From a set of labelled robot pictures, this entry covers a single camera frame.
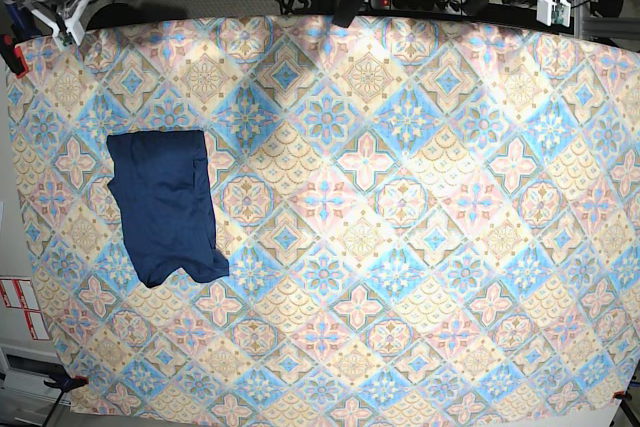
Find blue long-sleeve shirt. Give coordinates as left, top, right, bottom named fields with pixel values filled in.
left=106, top=130, right=229, bottom=288

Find black round base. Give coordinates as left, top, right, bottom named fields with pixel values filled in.
left=87, top=3, right=163, bottom=31

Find blue clamp top left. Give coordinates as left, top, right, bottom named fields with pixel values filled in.
left=5, top=3, right=42, bottom=42

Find red-black clamp top left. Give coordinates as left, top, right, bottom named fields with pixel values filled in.
left=0, top=34, right=29, bottom=79

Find black power adapter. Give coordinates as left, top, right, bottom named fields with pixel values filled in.
left=461, top=0, right=489, bottom=16

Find white power strip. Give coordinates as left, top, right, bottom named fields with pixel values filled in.
left=368, top=0, right=467, bottom=16

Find black red-lettered bar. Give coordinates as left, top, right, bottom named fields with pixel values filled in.
left=332, top=0, right=365, bottom=28

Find patterned tile tablecloth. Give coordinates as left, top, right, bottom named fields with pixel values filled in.
left=7, top=16, right=639, bottom=426

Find red-white labels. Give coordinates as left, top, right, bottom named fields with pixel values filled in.
left=1, top=277, right=50, bottom=341

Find clamp bottom left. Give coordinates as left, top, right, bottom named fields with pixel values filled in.
left=43, top=373, right=88, bottom=393

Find clamp bottom right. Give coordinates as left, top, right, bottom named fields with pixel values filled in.
left=613, top=391, right=633, bottom=401

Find aluminium frame right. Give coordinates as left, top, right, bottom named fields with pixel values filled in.
left=571, top=0, right=639, bottom=53

